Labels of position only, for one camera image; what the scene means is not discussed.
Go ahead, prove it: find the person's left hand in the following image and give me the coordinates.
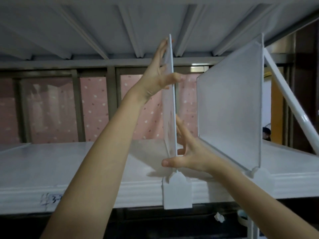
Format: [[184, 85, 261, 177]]
[[129, 37, 183, 104]]

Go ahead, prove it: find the person's right hand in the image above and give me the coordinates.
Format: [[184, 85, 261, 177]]
[[161, 114, 234, 179]]

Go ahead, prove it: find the white divider clip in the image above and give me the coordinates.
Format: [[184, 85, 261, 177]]
[[162, 171, 193, 210]]

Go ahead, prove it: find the white metal shelving rack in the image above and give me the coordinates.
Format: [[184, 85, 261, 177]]
[[0, 0, 319, 239]]

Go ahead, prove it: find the person's right forearm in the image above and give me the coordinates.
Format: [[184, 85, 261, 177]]
[[212, 161, 319, 239]]

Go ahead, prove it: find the person's left forearm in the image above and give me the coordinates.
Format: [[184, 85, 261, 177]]
[[40, 92, 148, 239]]

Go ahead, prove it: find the pink dotted curtain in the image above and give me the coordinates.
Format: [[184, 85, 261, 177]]
[[0, 73, 200, 145]]

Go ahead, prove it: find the small round roll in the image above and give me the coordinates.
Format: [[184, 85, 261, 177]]
[[237, 209, 250, 226]]

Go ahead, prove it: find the light wooden wardrobe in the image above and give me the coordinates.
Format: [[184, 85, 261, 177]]
[[264, 69, 284, 145]]

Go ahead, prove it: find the metal window frame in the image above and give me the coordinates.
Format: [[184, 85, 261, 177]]
[[0, 53, 294, 147]]

